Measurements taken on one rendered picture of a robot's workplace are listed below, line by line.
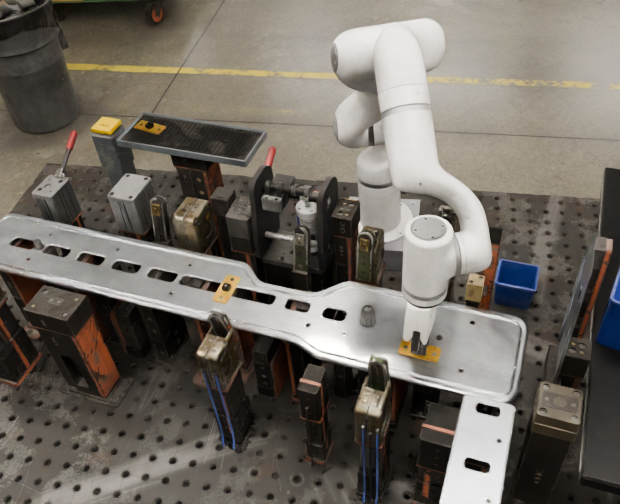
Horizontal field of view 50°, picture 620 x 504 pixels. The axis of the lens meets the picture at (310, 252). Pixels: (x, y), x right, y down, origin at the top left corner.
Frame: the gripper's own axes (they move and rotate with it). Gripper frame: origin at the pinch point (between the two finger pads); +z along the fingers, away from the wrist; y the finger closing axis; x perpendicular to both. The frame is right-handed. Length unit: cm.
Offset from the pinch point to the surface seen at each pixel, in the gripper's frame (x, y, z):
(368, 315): -12.0, -3.7, -0.3
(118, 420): -70, 20, 33
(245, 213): -49, -23, -4
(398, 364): -3.4, 4.2, 3.3
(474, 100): -24, -261, 104
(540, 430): 25.2, 11.9, 1.9
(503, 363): 16.7, -2.2, 3.2
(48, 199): -103, -17, -1
